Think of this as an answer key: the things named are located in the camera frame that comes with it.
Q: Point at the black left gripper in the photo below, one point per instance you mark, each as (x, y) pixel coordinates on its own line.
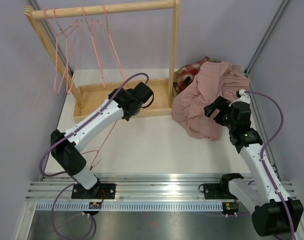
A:
(127, 117)

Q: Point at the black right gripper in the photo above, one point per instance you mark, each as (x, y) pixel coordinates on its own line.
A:
(220, 103)

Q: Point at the pink skirt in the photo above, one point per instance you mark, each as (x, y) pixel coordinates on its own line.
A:
(214, 79)

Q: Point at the pink hanger five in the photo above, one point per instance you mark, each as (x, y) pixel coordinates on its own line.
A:
(94, 163)

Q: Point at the red plaid garment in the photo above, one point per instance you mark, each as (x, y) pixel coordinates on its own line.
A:
(195, 67)

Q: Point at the pink hanger two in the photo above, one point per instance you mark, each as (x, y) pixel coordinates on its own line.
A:
(76, 52)

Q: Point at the pink hanger four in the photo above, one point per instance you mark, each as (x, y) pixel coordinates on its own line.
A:
(107, 34)

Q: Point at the pink hanger three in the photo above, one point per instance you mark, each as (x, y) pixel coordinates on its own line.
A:
(92, 30)

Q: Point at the brown garment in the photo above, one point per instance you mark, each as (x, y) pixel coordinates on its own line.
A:
(181, 81)

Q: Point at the pink hanger one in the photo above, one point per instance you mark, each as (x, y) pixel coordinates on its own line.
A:
(73, 28)

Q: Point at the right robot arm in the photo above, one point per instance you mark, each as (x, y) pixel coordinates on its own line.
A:
(273, 211)

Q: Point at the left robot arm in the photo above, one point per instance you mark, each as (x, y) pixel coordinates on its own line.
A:
(67, 146)

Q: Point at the wooden clothes rack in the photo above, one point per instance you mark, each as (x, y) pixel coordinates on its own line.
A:
(85, 95)

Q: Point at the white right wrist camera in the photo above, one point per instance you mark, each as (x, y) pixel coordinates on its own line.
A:
(242, 96)

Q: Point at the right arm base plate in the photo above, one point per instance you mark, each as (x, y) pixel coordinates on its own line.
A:
(213, 191)

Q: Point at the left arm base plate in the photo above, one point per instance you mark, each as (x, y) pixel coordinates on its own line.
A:
(105, 191)

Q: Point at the white slotted cable duct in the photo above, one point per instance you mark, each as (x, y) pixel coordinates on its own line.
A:
(110, 206)

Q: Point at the aluminium mounting rail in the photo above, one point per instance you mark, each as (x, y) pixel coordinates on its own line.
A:
(133, 187)

